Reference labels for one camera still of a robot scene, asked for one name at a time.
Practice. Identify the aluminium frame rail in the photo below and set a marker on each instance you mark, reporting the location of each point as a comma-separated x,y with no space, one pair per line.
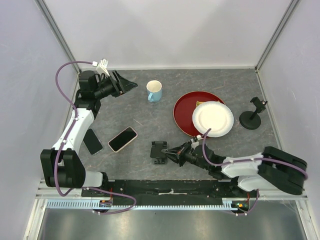
45,192

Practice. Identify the blue mug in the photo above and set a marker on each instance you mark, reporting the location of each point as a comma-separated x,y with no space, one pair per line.
154,91

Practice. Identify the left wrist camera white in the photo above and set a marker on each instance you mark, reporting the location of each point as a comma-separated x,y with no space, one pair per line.
101,67

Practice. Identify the grey slotted cable duct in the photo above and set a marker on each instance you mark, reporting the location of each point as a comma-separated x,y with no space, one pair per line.
99,205

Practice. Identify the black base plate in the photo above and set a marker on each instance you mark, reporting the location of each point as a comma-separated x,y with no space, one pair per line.
179,191

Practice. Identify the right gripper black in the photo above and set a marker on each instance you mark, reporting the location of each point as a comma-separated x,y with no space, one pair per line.
176,154

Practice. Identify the black round-base phone holder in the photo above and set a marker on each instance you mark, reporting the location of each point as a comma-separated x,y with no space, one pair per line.
251,119

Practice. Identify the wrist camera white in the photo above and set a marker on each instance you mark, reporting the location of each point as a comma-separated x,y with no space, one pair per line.
195,141
101,67

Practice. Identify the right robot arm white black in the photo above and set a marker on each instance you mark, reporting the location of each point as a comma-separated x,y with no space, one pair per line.
270,169

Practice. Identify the white paper plate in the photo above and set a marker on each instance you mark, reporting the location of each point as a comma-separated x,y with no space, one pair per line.
215,116

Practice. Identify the red round tray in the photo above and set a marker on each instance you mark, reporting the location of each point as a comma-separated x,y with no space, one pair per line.
185,106

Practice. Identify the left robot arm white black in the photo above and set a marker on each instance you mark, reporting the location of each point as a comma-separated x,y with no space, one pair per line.
61,164

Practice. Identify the yellow item on tray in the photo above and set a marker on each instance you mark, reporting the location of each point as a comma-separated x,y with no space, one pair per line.
199,103

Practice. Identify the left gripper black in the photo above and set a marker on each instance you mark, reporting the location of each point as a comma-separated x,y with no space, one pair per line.
122,86

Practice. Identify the dark phone with grey case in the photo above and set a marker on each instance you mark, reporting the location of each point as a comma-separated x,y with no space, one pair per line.
92,142

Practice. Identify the phone with beige case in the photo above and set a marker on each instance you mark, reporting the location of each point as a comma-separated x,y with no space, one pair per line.
121,140

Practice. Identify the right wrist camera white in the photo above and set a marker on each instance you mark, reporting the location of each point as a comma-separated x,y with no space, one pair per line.
195,141

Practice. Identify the black folding phone stand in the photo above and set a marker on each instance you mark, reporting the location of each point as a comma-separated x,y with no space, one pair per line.
158,157

